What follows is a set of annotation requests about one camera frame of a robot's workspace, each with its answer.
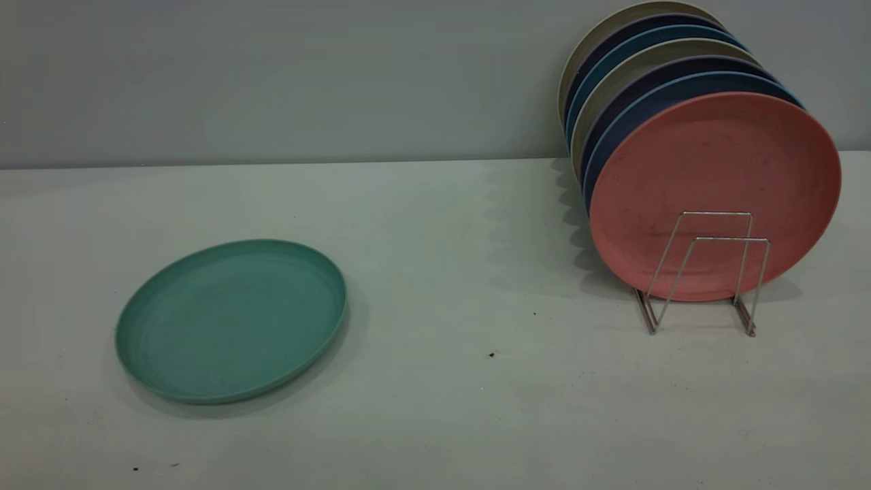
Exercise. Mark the green round plate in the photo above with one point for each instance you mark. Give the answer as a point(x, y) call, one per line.
point(231, 320)

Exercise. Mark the pink round plate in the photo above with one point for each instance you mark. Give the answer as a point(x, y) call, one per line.
point(714, 170)

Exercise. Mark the dark purple round plate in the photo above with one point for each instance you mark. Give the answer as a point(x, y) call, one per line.
point(680, 66)

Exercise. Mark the beige round plate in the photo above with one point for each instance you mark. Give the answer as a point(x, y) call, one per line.
point(653, 8)
point(680, 49)

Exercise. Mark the teal blue round plate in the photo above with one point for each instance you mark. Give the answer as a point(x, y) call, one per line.
point(680, 34)

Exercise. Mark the dark navy round plate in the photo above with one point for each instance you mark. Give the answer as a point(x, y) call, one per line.
point(680, 20)

